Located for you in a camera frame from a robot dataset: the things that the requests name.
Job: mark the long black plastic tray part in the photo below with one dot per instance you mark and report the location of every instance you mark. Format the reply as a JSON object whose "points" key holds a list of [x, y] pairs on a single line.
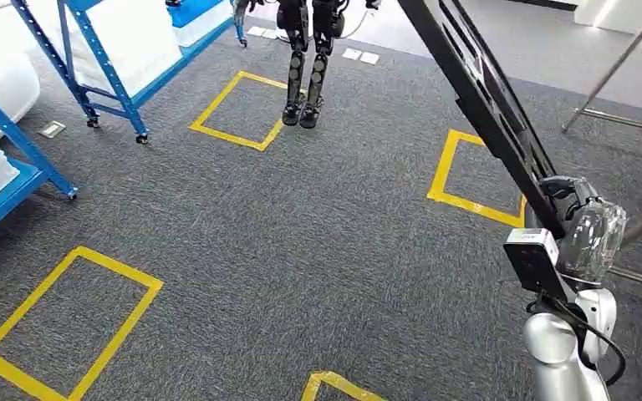
{"points": [[468, 94]]}

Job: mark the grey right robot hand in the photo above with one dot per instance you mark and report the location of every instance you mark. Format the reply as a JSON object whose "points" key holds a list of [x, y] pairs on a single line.
{"points": [[592, 243]]}

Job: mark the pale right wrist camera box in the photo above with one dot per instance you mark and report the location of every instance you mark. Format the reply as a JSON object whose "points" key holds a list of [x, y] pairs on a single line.
{"points": [[531, 263]]}

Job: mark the white partition panel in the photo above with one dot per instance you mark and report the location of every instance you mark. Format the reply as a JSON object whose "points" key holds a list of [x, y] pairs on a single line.
{"points": [[609, 14]]}

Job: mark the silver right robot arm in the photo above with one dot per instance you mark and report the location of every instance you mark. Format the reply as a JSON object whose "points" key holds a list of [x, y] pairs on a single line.
{"points": [[553, 376]]}

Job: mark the large white plastic crate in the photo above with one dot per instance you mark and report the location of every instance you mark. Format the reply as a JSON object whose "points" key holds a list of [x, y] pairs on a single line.
{"points": [[132, 44]]}

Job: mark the yellow tape floor square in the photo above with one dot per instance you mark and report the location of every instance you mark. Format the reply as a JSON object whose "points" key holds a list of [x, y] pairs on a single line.
{"points": [[442, 166], [326, 379], [227, 138], [121, 269]]}

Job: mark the blue metal shelf rack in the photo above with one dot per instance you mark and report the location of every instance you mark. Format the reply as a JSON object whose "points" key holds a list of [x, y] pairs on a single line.
{"points": [[16, 191]]}

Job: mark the steel floor socket plate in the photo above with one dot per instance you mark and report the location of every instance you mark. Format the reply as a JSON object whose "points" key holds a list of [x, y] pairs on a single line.
{"points": [[52, 129]]}

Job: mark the white floor plate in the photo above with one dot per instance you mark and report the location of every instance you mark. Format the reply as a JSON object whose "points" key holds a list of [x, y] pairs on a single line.
{"points": [[255, 31], [352, 53], [271, 34], [369, 58]]}

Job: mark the black humanoid robot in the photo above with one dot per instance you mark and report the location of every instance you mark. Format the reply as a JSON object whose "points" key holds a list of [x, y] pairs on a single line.
{"points": [[296, 66]]}

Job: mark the blue shelf rack with casters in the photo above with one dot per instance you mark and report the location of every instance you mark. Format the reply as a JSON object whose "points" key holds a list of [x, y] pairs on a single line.
{"points": [[102, 65]]}

